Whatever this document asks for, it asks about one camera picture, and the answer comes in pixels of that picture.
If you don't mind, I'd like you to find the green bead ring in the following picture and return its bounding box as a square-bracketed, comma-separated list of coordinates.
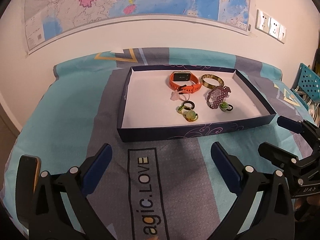
[219, 101, 234, 113]

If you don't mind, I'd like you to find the black smartphone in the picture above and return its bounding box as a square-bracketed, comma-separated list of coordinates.
[15, 155, 41, 228]

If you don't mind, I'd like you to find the teal perforated basket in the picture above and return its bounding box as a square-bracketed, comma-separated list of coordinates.
[291, 63, 319, 103]

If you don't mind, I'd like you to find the green bead chain jewelry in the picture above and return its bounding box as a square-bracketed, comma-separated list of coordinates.
[177, 105, 193, 115]

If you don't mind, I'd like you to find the white wall socket panel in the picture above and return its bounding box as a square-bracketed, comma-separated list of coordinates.
[255, 9, 287, 44]

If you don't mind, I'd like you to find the teal grey bed sheet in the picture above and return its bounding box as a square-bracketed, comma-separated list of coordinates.
[1, 48, 312, 239]

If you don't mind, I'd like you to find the dark blue shallow box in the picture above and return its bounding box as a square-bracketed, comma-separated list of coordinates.
[117, 65, 276, 142]

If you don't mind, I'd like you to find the purple beaded bracelet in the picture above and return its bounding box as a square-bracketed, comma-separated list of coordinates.
[205, 84, 232, 111]

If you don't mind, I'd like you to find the right hand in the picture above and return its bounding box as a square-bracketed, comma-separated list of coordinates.
[293, 194, 319, 216]

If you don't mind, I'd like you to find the silver gold ring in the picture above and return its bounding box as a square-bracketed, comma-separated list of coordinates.
[183, 109, 200, 123]

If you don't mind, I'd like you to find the tortoiseshell bangle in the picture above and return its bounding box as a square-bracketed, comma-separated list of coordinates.
[199, 74, 225, 89]

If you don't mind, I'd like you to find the orange smart watch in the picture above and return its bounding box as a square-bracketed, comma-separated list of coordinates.
[169, 71, 202, 94]

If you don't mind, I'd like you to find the colourful wall map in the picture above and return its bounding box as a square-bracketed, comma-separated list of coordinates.
[24, 0, 250, 52]

